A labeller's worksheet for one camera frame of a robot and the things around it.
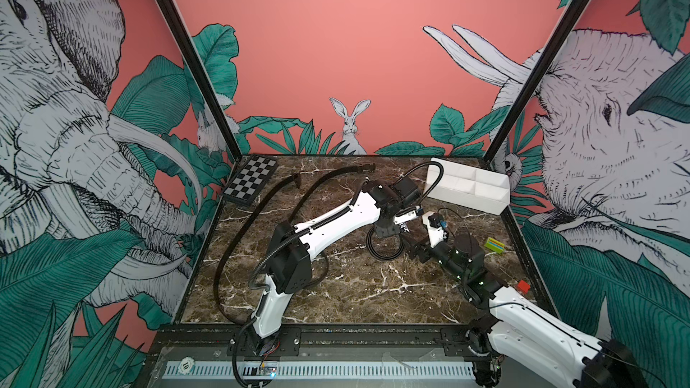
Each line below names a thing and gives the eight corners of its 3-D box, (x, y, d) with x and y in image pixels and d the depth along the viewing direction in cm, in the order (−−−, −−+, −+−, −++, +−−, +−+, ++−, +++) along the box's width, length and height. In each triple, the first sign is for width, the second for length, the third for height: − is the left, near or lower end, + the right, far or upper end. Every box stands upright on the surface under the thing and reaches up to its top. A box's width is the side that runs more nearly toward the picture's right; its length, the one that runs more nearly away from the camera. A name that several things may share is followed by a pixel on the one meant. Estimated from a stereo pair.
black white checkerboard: (224, 199, 106) (221, 194, 104) (252, 159, 121) (251, 154, 118) (251, 205, 105) (248, 201, 102) (276, 164, 119) (275, 159, 117)
